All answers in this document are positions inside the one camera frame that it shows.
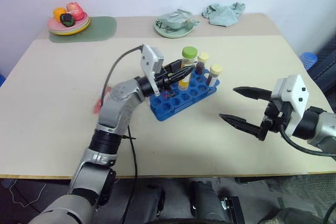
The yellow plate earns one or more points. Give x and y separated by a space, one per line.
76 32

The mint green plate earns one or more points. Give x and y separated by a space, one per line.
170 33

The black chair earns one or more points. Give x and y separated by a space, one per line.
326 69

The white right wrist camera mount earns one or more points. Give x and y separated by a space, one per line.
295 95

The dark grey rounded shape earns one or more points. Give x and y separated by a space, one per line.
207 200
155 200

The pale green plate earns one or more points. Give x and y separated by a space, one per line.
78 27

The blue object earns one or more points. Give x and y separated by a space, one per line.
1 79

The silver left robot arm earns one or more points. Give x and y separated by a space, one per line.
118 108

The red test tube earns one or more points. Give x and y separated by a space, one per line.
97 106

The cream-capped dark red tube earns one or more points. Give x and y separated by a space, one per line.
213 75
201 65

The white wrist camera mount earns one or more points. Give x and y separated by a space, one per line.
147 61
295 95

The green mesh net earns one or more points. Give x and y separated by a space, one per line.
296 195

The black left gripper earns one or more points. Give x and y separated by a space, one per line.
166 82

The red toy apple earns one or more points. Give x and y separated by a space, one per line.
75 11

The black and green toy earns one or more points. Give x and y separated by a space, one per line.
67 20

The mint green cloth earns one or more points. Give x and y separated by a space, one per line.
223 15

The orange toy pepper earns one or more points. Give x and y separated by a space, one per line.
58 13

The green placemat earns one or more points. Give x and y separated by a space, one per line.
102 28

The stacked plates with toy food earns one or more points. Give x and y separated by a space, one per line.
53 26

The blue ribbed container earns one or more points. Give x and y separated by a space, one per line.
308 60

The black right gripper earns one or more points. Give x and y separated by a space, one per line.
275 119

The green-capped yellow test tube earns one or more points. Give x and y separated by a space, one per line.
188 56

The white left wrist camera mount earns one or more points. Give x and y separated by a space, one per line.
147 61

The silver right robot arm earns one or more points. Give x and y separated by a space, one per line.
323 127

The blue test tube rack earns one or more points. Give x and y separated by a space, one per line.
181 103

